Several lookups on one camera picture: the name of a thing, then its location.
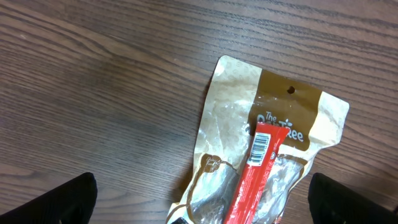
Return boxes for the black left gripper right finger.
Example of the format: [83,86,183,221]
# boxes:
[308,173,397,224]

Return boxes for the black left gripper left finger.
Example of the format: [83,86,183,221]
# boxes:
[1,172,98,224]

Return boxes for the red snack bar wrapper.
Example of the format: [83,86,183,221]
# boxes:
[224,123,289,224]

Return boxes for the white brown snack packet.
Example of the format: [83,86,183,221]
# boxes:
[166,55,349,223]

